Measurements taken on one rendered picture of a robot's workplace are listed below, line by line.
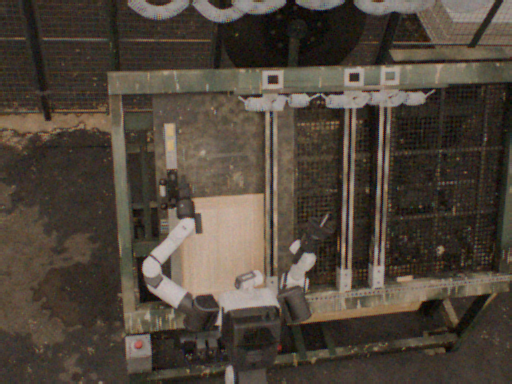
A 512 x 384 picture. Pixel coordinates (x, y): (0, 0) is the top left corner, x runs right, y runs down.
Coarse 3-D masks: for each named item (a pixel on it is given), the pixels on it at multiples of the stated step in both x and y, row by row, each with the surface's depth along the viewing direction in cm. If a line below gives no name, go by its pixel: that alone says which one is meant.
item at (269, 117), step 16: (272, 96) 298; (272, 112) 305; (272, 128) 307; (272, 144) 309; (272, 160) 311; (272, 176) 313; (272, 192) 314; (272, 208) 318; (272, 224) 319; (272, 240) 323; (272, 256) 323; (272, 272) 327; (272, 288) 327
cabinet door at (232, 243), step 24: (216, 216) 316; (240, 216) 319; (192, 240) 316; (216, 240) 319; (240, 240) 322; (192, 264) 319; (216, 264) 323; (240, 264) 326; (192, 288) 323; (216, 288) 326
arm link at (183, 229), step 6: (186, 222) 283; (192, 222) 284; (174, 228) 282; (180, 228) 282; (186, 228) 282; (192, 228) 283; (174, 234) 281; (180, 234) 281; (186, 234) 281; (174, 240) 281; (180, 240) 281
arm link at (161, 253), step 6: (168, 240) 282; (162, 246) 281; (168, 246) 281; (174, 246) 282; (156, 252) 279; (162, 252) 279; (168, 252) 281; (150, 258) 278; (156, 258) 278; (162, 258) 279
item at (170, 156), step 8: (168, 136) 298; (168, 152) 300; (176, 152) 301; (168, 160) 301; (176, 160) 302; (168, 168) 302; (168, 200) 306; (168, 208) 309; (176, 216) 309; (176, 224) 310; (176, 256) 314; (176, 264) 315; (176, 272) 316; (176, 280) 317
